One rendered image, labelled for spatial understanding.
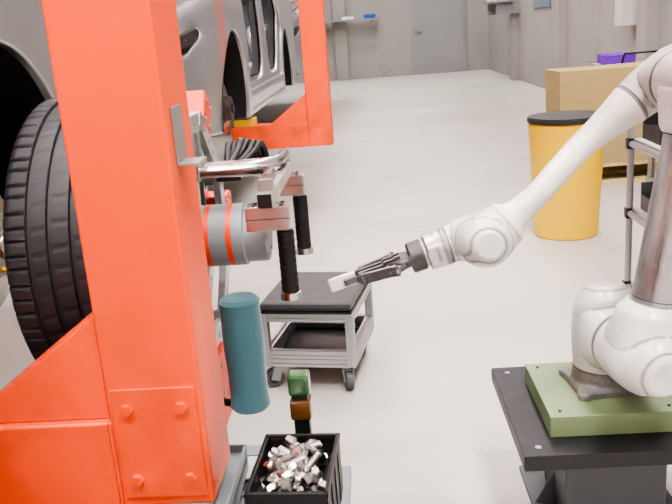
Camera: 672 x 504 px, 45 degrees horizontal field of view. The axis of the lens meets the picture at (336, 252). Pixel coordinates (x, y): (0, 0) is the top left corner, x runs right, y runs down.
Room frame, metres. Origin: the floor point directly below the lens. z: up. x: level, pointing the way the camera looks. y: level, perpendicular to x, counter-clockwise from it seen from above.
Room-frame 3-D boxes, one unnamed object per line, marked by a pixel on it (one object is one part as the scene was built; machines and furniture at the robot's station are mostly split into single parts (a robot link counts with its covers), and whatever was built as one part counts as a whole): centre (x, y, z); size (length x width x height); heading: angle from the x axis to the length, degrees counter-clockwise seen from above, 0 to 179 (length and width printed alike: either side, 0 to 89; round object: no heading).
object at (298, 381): (1.40, 0.09, 0.64); 0.04 x 0.04 x 0.04; 86
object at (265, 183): (1.66, 0.21, 1.03); 0.19 x 0.18 x 0.11; 86
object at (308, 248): (1.92, 0.08, 0.83); 0.04 x 0.04 x 0.16
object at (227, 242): (1.76, 0.25, 0.85); 0.21 x 0.14 x 0.14; 86
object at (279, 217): (1.59, 0.13, 0.93); 0.09 x 0.05 x 0.05; 86
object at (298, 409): (1.40, 0.09, 0.59); 0.04 x 0.04 x 0.04; 86
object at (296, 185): (1.92, 0.11, 0.93); 0.09 x 0.05 x 0.05; 86
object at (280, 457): (1.24, 0.10, 0.51); 0.20 x 0.14 x 0.13; 173
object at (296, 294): (1.58, 0.10, 0.83); 0.04 x 0.04 x 0.16
